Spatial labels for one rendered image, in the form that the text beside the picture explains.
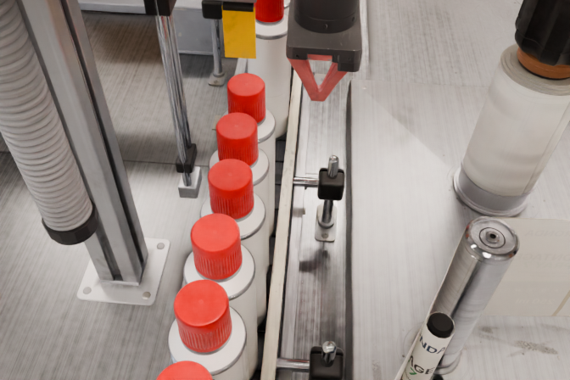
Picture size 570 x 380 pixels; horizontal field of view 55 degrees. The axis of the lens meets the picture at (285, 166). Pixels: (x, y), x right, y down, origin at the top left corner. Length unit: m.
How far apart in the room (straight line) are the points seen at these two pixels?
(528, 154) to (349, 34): 0.23
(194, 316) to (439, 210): 0.40
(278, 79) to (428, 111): 0.24
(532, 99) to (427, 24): 0.53
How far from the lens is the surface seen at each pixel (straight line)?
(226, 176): 0.40
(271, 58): 0.63
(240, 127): 0.44
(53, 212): 0.37
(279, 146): 0.71
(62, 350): 0.65
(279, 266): 0.56
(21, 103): 0.31
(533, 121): 0.59
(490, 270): 0.42
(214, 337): 0.35
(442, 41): 1.03
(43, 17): 0.42
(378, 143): 0.73
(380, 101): 0.80
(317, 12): 0.49
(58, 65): 0.44
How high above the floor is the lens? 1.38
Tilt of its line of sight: 47 degrees down
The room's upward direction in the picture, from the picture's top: 2 degrees clockwise
